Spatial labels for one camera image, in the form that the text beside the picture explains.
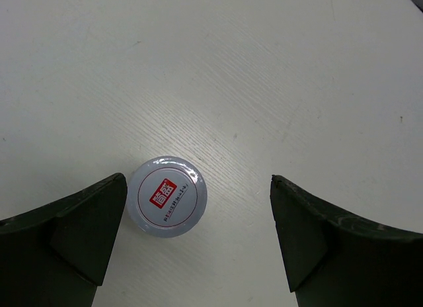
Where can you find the small jar with white lid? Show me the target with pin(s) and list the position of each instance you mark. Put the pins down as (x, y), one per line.
(167, 196)

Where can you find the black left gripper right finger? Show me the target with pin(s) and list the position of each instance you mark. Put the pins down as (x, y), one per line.
(333, 257)

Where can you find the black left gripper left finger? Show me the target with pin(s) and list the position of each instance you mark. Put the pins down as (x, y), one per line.
(58, 254)

